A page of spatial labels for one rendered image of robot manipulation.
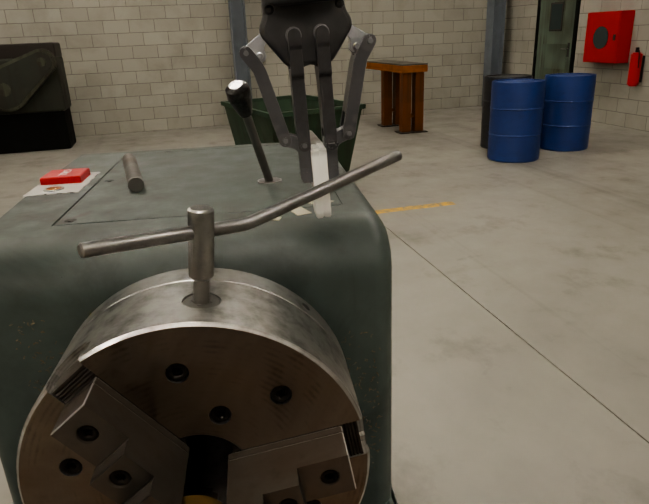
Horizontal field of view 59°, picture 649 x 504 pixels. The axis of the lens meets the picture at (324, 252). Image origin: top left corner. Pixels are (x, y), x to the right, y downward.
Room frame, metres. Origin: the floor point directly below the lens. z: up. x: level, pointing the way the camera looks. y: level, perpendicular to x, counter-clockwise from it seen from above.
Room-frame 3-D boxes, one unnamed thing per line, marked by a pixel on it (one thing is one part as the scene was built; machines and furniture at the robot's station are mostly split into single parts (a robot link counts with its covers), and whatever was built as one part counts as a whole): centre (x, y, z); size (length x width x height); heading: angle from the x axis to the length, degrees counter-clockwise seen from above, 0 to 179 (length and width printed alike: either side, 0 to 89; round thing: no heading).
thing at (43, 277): (0.87, 0.19, 1.06); 0.59 x 0.48 x 0.39; 6
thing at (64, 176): (0.89, 0.40, 1.26); 0.06 x 0.06 x 0.02; 6
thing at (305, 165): (0.57, 0.02, 1.34); 0.03 x 0.01 x 0.05; 96
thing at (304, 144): (0.57, 0.02, 1.40); 0.04 x 0.01 x 0.11; 6
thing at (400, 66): (9.55, -1.25, 0.50); 1.61 x 0.44 x 1.00; 14
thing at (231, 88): (0.75, 0.10, 1.38); 0.04 x 0.03 x 0.05; 6
